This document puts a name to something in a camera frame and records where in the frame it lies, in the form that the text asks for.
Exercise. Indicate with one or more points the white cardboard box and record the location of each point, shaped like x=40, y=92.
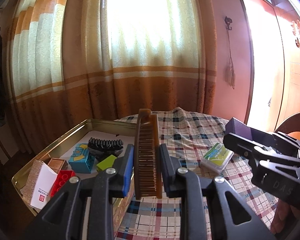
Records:
x=38, y=186

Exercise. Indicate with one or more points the green floss pick case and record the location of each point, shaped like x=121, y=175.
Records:
x=216, y=158

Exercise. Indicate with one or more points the purple small box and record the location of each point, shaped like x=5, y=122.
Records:
x=239, y=128

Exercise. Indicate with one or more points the red toy brick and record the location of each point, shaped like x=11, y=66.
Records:
x=62, y=177

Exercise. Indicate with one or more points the lime green block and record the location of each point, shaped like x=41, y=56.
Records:
x=105, y=163

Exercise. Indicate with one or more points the teal toy brick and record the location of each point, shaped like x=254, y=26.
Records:
x=81, y=160

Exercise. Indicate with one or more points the gold metal tin tray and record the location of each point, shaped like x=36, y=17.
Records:
x=63, y=148

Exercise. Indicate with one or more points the wall hook with tassel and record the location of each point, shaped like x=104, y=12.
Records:
x=230, y=71

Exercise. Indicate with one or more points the plaid tablecloth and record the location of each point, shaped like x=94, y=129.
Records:
x=189, y=136

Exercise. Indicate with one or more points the black hair claw clip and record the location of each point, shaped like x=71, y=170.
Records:
x=102, y=149

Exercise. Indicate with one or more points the person's right hand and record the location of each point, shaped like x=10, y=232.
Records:
x=282, y=211

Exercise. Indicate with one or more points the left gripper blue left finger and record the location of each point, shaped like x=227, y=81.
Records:
x=84, y=205

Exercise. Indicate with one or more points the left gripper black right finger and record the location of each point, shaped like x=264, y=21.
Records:
x=230, y=216

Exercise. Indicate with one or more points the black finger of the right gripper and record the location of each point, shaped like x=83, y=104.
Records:
x=241, y=146

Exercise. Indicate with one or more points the brown transparent small box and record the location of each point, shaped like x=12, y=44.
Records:
x=57, y=164

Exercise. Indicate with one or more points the orange and cream curtain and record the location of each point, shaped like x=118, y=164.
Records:
x=70, y=60

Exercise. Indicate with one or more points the brown wooden comb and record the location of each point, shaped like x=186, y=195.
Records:
x=147, y=170

